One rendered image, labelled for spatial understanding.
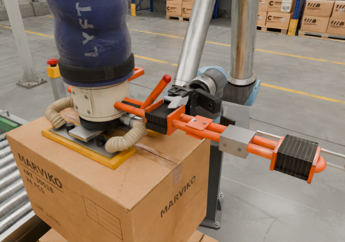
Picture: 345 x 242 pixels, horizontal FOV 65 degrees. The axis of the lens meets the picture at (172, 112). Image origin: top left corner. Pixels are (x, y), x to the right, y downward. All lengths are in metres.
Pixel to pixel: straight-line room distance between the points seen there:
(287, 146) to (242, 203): 1.60
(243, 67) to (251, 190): 1.24
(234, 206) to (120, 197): 1.55
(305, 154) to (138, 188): 0.40
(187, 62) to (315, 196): 1.70
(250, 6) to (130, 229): 0.93
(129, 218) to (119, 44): 0.45
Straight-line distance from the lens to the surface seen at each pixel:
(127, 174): 0.77
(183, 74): 1.08
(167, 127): 0.72
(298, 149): 0.64
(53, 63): 1.91
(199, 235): 1.30
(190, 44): 1.10
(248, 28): 1.25
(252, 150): 0.65
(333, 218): 2.36
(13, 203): 1.62
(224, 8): 9.80
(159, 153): 0.84
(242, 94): 1.43
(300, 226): 2.20
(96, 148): 0.85
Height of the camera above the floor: 1.58
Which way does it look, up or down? 29 degrees down
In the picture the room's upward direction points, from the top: straight up
